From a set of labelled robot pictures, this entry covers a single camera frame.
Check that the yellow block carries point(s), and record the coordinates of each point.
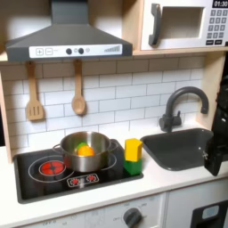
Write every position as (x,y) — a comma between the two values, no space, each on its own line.
(133,150)

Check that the green block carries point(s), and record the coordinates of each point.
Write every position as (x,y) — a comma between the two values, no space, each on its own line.
(132,167)

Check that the dark grey sink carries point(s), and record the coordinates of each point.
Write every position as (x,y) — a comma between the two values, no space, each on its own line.
(178,151)

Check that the black appliance door panel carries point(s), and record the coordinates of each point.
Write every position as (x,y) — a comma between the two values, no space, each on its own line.
(207,216)

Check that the dark grey tap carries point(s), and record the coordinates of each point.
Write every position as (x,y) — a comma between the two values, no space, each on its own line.
(169,118)

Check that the grey oven knob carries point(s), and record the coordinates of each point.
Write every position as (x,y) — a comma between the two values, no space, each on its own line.
(132,218)

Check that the white toy microwave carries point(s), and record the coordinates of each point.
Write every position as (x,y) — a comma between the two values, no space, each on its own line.
(181,43)

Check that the steel pot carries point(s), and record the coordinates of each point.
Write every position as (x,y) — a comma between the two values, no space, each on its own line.
(89,163)

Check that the orange toy carrot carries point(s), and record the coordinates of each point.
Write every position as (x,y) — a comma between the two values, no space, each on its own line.
(86,151)

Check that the wooden spoon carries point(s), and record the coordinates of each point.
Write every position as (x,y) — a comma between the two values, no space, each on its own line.
(78,105)

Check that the black toy stove top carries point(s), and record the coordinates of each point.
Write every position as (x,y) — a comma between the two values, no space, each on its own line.
(35,187)

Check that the wooden slotted spatula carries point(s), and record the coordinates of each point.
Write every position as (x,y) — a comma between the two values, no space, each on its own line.
(35,111)

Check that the grey range hood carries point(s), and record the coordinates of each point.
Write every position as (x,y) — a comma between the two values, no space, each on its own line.
(68,35)

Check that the wooden kitchen frame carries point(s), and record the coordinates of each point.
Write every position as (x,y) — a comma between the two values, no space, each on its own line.
(213,77)

